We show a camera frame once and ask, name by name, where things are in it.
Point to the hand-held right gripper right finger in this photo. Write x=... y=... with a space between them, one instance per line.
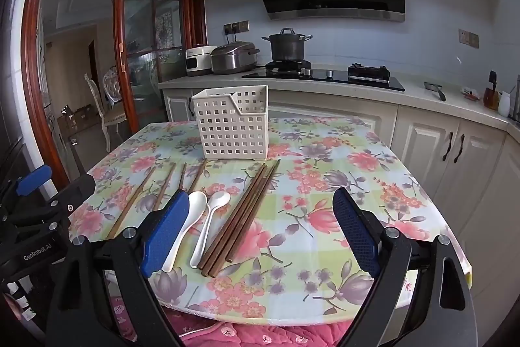
x=357 y=233

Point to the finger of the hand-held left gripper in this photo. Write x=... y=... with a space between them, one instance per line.
x=34 y=178
x=79 y=188

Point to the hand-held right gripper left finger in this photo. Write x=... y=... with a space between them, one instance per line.
x=164 y=237

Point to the white ceramic spoon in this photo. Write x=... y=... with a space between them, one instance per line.
x=203 y=237
x=194 y=208

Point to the brown wooden chopstick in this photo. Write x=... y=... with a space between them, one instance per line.
x=245 y=217
x=182 y=176
x=250 y=217
x=239 y=217
x=198 y=176
x=232 y=217
x=134 y=198
x=164 y=186

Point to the white perforated utensil basket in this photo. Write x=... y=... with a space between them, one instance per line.
x=227 y=127

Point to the floral plastic tablecloth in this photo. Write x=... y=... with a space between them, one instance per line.
x=308 y=249

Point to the cardboard boxes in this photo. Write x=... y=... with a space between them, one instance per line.
x=81 y=117

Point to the white ornate dining chair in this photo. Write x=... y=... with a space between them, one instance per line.
x=112 y=82
x=109 y=119

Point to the pink quilted clothing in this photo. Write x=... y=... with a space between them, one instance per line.
x=243 y=337

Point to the black glass gas hob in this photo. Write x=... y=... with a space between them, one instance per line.
x=325 y=80

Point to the red wooden glass sliding door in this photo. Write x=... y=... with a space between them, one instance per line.
x=122 y=26

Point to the white electric cooker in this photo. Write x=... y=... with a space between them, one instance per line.
x=197 y=60

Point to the small red white item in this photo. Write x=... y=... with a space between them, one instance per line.
x=471 y=94

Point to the silver rice cooker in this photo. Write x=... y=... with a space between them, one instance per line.
x=233 y=58

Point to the white bottle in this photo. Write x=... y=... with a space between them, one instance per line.
x=504 y=105

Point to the dark steel stock pot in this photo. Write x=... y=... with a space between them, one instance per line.
x=288 y=46

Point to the gold wall outlet strip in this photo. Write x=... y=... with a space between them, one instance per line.
x=236 y=27

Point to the gold wall outlet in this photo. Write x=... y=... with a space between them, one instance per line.
x=468 y=39

